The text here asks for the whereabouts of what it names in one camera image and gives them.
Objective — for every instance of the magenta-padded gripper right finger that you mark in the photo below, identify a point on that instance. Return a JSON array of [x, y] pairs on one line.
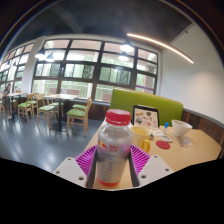
[[155, 168]]

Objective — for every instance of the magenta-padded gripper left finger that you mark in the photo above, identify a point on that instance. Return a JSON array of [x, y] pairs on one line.
[[70, 171]]

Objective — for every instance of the red-capped drink bottle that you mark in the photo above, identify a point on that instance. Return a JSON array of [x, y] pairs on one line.
[[113, 150]]

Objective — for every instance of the flat round red coaster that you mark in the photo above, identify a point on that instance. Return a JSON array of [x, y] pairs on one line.
[[163, 144]]

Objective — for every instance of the printed cards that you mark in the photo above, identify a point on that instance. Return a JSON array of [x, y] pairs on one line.
[[165, 136]]

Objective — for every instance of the yellow mug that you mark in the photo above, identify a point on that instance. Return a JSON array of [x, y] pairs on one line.
[[140, 135]]

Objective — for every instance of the small blue-capped tube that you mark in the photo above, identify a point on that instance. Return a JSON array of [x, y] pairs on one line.
[[166, 126]]

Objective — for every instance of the white bowl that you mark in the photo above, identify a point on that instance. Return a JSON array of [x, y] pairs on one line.
[[181, 128]]

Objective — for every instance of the black-framed picture stand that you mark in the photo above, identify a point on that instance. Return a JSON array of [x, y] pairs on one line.
[[146, 116]]

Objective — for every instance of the wooden chairs with green seats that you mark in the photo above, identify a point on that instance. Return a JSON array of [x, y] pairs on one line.
[[76, 113]]

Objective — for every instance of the green upholstered bench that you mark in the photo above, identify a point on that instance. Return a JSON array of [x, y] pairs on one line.
[[123, 100]]

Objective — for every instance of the long wooden dining table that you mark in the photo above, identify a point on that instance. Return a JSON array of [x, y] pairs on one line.
[[13, 94]]

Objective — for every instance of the person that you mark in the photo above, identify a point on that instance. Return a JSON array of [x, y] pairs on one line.
[[7, 91]]

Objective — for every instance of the curved linear ceiling light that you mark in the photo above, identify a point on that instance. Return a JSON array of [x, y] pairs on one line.
[[160, 43]]

